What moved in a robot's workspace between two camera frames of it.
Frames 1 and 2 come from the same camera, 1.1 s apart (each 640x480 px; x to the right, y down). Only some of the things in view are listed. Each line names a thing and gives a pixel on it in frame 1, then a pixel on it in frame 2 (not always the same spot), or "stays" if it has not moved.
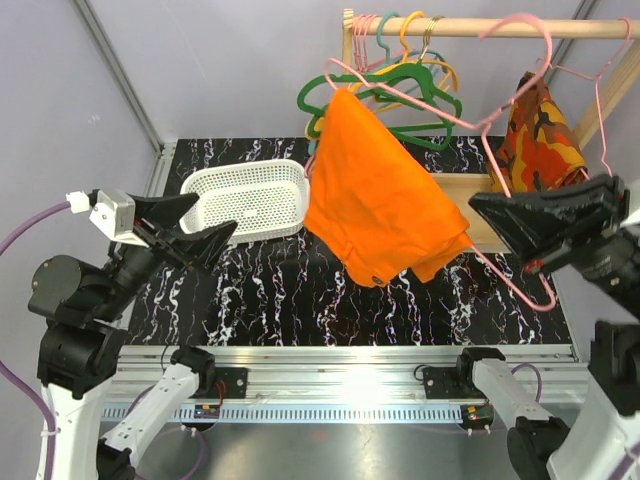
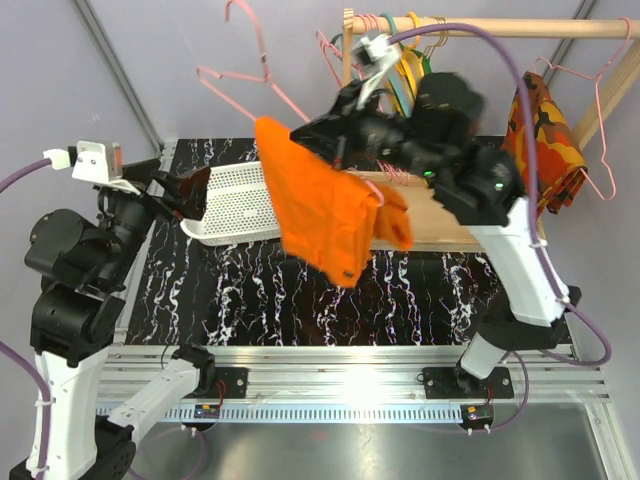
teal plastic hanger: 407,55 to 391,21
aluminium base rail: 326,383 stays
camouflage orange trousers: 540,148 stays
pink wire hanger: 596,79 stays
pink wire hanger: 530,286 to 211,76
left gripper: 202,247 to 188,190
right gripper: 538,221 to 335,134
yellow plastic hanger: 406,51 to 411,68
